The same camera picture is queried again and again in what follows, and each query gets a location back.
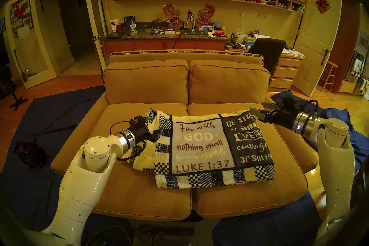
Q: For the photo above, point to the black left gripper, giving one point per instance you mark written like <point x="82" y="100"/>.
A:
<point x="142" y="133"/>

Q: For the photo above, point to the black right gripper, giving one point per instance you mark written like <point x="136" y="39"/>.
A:
<point x="284" y="118"/>

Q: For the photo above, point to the printed scripture fleece blanket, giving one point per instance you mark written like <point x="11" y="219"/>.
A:
<point x="201" y="147"/>

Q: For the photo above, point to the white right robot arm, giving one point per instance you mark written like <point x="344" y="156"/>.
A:
<point x="335" y="167"/>

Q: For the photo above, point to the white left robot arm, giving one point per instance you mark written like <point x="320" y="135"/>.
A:
<point x="83" y="179"/>

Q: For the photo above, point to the wooden desk with drawers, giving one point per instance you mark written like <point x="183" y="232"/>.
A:
<point x="284" y="72"/>

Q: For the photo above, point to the black office chair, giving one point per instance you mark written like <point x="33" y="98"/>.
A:
<point x="268" y="51"/>

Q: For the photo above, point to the stack of papers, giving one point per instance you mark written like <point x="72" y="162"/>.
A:
<point x="292" y="53"/>

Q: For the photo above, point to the wooden stool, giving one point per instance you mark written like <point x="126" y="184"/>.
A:
<point x="329" y="74"/>

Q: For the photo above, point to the white loose paper sheets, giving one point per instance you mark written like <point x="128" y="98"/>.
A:
<point x="261" y="36"/>

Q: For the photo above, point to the cream panel door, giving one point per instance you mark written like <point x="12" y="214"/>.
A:
<point x="311" y="52"/>

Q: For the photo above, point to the black desk phone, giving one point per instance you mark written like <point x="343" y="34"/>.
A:
<point x="234" y="37"/>

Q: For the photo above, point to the wooden counter with stone top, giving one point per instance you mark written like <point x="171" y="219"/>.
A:
<point x="147" y="45"/>

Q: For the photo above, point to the red toy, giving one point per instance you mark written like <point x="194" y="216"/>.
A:
<point x="220" y="33"/>

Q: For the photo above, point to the white flat box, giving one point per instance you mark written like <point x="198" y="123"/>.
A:
<point x="170" y="32"/>

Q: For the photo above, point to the blue plush ball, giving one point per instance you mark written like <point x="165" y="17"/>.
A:
<point x="217" y="25"/>

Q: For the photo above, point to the crumpled dark blue cloth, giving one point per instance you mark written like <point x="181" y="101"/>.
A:
<point x="360" y="138"/>

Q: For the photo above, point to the small brown teddy bear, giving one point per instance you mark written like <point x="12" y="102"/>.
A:
<point x="155" y="25"/>

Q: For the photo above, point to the hanging kitchen towels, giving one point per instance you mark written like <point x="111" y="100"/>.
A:
<point x="357" y="66"/>

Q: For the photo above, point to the red cup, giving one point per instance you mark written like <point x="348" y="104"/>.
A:
<point x="119" y="27"/>

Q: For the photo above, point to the black power strip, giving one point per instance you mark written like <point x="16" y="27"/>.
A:
<point x="164" y="232"/>

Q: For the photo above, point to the dark blue carton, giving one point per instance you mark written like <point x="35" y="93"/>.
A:
<point x="129" y="22"/>

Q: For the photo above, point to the white lotion bottle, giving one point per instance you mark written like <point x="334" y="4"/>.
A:
<point x="113" y="26"/>

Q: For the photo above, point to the chrome sink faucet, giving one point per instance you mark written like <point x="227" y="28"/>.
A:
<point x="192" y="24"/>

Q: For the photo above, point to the steel microwave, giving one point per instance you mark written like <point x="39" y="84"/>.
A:
<point x="362" y="41"/>

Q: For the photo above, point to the red diamond door sign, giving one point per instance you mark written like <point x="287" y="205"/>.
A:
<point x="323" y="4"/>

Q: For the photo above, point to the white narrow open door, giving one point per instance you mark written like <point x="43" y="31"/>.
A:
<point x="92" y="17"/>

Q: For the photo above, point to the black and red floor device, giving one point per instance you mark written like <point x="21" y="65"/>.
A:
<point x="31" y="155"/>

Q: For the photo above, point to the white glass french door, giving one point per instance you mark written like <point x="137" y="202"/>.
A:
<point x="33" y="55"/>

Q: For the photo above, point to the black standing fan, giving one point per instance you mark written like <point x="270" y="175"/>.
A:
<point x="15" y="100"/>

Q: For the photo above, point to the white paper sheet on door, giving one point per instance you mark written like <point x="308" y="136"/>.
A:
<point x="23" y="31"/>

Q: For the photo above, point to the black television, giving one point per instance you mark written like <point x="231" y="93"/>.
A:
<point x="3" y="52"/>

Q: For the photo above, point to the red paper door decoration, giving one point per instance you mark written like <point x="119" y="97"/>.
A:
<point x="19" y="12"/>

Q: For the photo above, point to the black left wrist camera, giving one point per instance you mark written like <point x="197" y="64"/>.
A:
<point x="137" y="121"/>

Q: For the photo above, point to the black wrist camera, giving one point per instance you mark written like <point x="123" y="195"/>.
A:
<point x="289" y="102"/>
<point x="137" y="121"/>

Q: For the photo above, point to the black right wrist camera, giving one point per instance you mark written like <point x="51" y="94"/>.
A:
<point x="289" y="102"/>

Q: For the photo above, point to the yellow loveseat sofa frame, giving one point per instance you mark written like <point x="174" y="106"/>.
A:
<point x="72" y="147"/>

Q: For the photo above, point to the steel wall oven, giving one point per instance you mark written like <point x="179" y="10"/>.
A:
<point x="359" y="55"/>

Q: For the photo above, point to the framed wall picture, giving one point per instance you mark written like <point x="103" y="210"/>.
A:
<point x="2" y="24"/>

